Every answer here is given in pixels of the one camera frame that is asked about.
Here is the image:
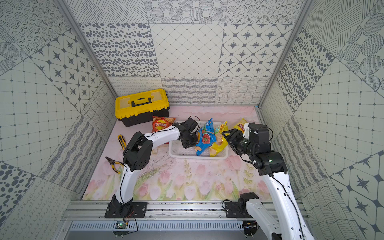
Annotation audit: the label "yellow utility knife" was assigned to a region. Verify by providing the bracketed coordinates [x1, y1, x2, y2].
[118, 135, 127, 150]

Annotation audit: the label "floral pink table mat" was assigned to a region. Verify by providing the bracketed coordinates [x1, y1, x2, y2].
[83, 121, 271, 201]

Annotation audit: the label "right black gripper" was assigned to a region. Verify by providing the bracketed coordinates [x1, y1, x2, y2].
[222, 128, 257, 157]

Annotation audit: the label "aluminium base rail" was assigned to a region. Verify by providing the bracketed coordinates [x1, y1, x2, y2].
[62, 201, 277, 236]

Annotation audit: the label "blue Lay's chip bag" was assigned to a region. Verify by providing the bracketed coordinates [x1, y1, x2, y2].
[195, 118, 216, 156]

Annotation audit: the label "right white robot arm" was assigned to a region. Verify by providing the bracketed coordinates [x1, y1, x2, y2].
[222, 123, 314, 240]

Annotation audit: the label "white plastic mesh basket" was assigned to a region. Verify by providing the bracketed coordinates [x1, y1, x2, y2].
[169, 119, 229, 160]

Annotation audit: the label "yellow handled pliers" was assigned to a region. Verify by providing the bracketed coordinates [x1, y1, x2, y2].
[105, 157, 124, 174]

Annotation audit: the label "red Lay's chip bag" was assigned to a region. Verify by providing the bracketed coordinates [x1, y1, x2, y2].
[152, 116, 176, 133]

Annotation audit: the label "yellow lay's bag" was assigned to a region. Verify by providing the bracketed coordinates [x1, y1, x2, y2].
[234, 118, 247, 134]
[209, 122, 229, 157]

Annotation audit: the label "yellow black toolbox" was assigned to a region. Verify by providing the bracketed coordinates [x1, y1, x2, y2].
[115, 89, 170, 127]

